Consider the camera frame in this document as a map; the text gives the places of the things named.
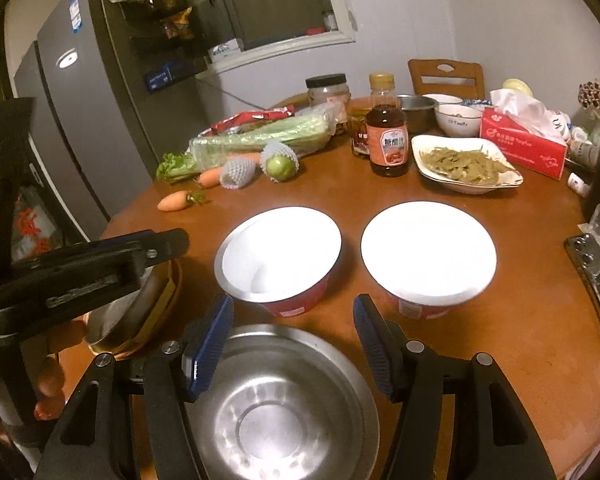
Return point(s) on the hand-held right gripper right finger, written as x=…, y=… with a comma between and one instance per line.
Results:
x=372, y=345

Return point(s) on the red tissue box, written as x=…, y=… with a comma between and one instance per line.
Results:
x=520, y=142

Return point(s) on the black storage rack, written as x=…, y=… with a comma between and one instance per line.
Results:
x=180, y=40

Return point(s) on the white plastic bag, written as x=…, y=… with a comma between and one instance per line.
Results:
x=562, y=125

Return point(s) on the small white container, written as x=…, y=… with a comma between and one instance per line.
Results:
x=330, y=20

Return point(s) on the small white bottle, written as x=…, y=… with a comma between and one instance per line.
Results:
x=582, y=151
x=579, y=184

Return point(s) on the carrot with green top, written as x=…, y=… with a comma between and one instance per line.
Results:
x=172, y=201

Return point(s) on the silver phone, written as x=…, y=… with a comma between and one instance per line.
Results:
x=597, y=285

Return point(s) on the red paper bowl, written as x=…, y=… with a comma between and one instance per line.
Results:
x=427, y=247
x=280, y=250

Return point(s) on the yellow shell-shaped plate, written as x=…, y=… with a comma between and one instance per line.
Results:
x=166, y=292

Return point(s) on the black-framed glass door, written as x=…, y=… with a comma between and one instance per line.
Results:
x=30, y=230

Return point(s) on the wooden chair with cutout back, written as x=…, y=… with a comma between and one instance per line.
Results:
x=445, y=77

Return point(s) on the dark sauce bottle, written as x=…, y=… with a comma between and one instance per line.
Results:
x=387, y=145

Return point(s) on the red snack packet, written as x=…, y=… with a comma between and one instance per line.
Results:
x=240, y=120

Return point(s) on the small steel bowl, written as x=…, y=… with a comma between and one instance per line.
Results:
x=417, y=112

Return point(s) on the celery in plastic bag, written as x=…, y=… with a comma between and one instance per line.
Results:
x=260, y=132

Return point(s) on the stainless steel bowl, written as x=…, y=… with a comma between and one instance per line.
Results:
x=290, y=410

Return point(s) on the white box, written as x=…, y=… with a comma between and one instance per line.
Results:
x=226, y=50

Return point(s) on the person's left hand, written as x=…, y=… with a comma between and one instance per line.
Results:
x=50, y=375

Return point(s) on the white plate of green beans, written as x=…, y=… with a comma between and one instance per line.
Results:
x=465, y=165

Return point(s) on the green fruit in foam net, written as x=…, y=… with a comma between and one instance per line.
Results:
x=280, y=165
x=236, y=172

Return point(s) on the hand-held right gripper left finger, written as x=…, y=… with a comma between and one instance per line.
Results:
x=207, y=345

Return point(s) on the blue box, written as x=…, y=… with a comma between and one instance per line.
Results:
x=161, y=78

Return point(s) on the chili sauce jar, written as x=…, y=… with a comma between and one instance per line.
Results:
x=357, y=135

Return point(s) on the window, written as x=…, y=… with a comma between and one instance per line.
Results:
x=270, y=0

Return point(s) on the glass jar with black lid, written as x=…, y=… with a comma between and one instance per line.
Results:
x=327, y=92

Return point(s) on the pale yellow round object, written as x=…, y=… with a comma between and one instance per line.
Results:
x=517, y=87

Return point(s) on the round metal plate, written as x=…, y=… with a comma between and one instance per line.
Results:
x=130, y=315

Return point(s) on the white ceramic bowl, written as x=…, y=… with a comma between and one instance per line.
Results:
x=442, y=98
x=457, y=120

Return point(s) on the grey refrigerator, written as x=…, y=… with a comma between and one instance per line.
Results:
x=95, y=125

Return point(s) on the dotted decorative object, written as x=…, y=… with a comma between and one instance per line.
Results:
x=592, y=94

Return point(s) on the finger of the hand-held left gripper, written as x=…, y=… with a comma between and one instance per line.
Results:
x=172, y=242

